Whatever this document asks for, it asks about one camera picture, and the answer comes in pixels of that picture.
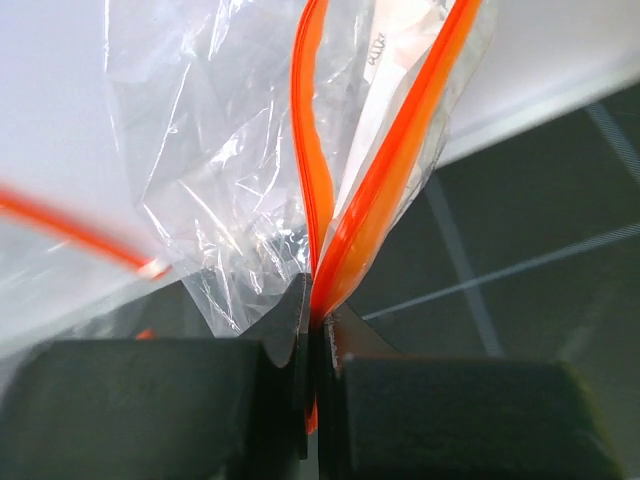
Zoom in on clear bag orange zipper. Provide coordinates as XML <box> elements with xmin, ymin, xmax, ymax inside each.
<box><xmin>1</xmin><ymin>184</ymin><xmax>171</xmax><ymax>323</ymax></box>
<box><xmin>102</xmin><ymin>0</ymin><xmax>501</xmax><ymax>436</ymax></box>

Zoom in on black grid mat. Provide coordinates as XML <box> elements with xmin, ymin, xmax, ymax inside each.
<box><xmin>348</xmin><ymin>86</ymin><xmax>639</xmax><ymax>478</ymax></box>

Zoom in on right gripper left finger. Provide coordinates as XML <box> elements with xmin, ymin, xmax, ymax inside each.
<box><xmin>1</xmin><ymin>274</ymin><xmax>311</xmax><ymax>479</ymax></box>

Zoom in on upright clear bag orange zipper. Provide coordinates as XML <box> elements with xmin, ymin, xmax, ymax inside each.
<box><xmin>1</xmin><ymin>184</ymin><xmax>171</xmax><ymax>323</ymax></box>

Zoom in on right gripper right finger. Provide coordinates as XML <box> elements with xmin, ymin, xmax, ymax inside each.
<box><xmin>312</xmin><ymin>306</ymin><xmax>624</xmax><ymax>479</ymax></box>

